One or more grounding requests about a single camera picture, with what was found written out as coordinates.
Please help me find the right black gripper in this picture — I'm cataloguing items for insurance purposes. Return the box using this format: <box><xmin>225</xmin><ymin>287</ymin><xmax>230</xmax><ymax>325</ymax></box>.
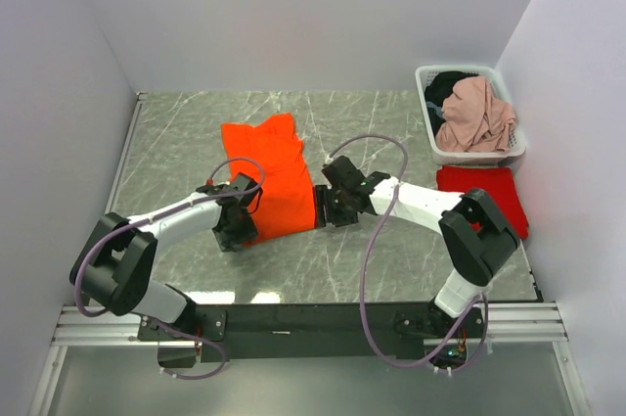
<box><xmin>313</xmin><ymin>184</ymin><xmax>360</xmax><ymax>230</ymax></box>

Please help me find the orange t shirt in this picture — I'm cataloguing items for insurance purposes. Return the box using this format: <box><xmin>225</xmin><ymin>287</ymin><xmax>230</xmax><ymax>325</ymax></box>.
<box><xmin>221</xmin><ymin>114</ymin><xmax>316</xmax><ymax>245</ymax></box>

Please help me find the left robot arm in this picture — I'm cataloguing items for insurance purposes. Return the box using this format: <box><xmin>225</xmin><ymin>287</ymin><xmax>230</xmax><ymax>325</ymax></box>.
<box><xmin>69</xmin><ymin>172</ymin><xmax>263</xmax><ymax>340</ymax></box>

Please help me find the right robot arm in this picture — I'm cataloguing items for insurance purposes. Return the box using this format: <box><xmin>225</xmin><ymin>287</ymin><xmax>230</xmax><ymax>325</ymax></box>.
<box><xmin>313</xmin><ymin>156</ymin><xmax>520</xmax><ymax>337</ymax></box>

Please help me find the black base beam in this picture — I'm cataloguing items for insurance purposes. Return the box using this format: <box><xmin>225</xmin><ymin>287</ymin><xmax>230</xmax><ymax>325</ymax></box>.
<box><xmin>138</xmin><ymin>302</ymin><xmax>488</xmax><ymax>368</ymax></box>

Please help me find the black garment in basket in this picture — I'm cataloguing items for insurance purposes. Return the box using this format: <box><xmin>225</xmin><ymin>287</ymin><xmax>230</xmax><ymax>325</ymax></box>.
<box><xmin>424</xmin><ymin>70</ymin><xmax>477</xmax><ymax>135</ymax></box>

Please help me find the pink garment in basket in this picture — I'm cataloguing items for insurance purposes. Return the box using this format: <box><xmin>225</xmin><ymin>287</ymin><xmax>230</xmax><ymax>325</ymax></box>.
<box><xmin>435</xmin><ymin>76</ymin><xmax>516</xmax><ymax>154</ymax></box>

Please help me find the folded red t shirt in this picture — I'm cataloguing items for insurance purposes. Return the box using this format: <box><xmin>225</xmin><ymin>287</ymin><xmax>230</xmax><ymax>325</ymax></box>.
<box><xmin>435</xmin><ymin>165</ymin><xmax>529</xmax><ymax>240</ymax></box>

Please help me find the aluminium frame rail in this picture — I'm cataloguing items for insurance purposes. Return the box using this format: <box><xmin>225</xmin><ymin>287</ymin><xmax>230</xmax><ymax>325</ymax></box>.
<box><xmin>48</xmin><ymin>91</ymin><xmax>571</xmax><ymax>415</ymax></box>

